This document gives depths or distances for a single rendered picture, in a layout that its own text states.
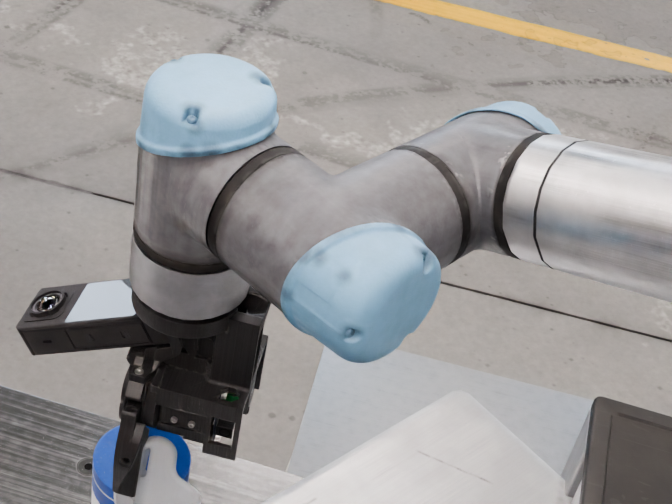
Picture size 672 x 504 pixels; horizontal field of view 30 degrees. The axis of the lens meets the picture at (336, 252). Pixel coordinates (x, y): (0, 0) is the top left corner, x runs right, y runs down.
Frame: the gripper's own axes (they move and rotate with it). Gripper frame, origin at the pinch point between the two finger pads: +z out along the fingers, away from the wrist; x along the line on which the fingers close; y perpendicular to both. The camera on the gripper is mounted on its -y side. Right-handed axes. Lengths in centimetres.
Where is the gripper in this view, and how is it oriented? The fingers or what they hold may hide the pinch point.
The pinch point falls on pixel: (140, 475)
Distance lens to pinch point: 94.4
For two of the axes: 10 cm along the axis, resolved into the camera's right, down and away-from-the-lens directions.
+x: 1.9, -6.2, 7.6
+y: 9.7, 2.4, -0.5
